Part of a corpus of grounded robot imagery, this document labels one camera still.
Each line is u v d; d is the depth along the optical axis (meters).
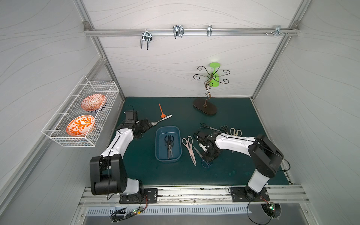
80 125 0.63
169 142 0.93
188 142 0.94
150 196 0.74
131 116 0.69
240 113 1.11
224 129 1.01
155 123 1.03
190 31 0.78
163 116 1.08
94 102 0.73
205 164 0.84
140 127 0.78
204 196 0.75
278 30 0.77
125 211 0.71
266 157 0.47
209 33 0.78
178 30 0.77
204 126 1.03
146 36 0.78
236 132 0.98
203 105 1.12
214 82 0.91
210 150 0.75
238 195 0.74
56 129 0.56
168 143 0.92
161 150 0.91
